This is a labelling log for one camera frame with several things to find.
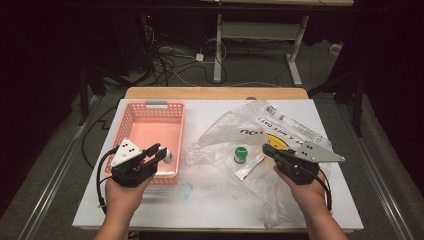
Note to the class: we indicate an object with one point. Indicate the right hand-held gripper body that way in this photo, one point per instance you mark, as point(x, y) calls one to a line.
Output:
point(315, 154)

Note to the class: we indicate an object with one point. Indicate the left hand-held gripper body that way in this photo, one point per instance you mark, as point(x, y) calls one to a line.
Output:
point(126, 153)

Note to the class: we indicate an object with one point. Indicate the small white bottle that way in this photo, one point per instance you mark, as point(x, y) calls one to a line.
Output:
point(169, 156)

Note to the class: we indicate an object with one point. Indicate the pink plastic basket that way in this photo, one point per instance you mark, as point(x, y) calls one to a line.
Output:
point(150, 128)

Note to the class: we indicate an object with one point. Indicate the green capped bottle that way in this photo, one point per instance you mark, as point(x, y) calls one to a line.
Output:
point(240, 154)

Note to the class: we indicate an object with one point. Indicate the clear plastic smiley bag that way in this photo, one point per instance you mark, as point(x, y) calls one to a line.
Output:
point(220, 133)

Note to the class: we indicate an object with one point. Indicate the person's right hand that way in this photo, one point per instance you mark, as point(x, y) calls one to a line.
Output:
point(308, 196)

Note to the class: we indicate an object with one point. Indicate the person's left hand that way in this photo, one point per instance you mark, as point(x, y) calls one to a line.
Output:
point(123, 198)

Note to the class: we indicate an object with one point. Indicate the white board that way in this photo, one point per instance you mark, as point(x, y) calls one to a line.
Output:
point(200, 113)

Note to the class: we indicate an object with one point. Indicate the black stand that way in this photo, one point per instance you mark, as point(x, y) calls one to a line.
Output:
point(358, 100)
point(84, 96)

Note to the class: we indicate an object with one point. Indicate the wooden table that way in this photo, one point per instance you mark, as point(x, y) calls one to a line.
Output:
point(216, 93)

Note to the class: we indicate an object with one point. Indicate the white power adapter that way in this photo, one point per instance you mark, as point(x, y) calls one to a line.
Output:
point(199, 57)

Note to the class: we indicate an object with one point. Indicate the white power strip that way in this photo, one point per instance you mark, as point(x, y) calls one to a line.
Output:
point(335, 49)

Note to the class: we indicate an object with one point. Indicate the white legged desk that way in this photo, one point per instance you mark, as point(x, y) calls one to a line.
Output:
point(260, 30)

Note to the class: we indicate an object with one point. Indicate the metal floor rail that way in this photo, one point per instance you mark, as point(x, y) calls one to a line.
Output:
point(56, 173)
point(383, 193)

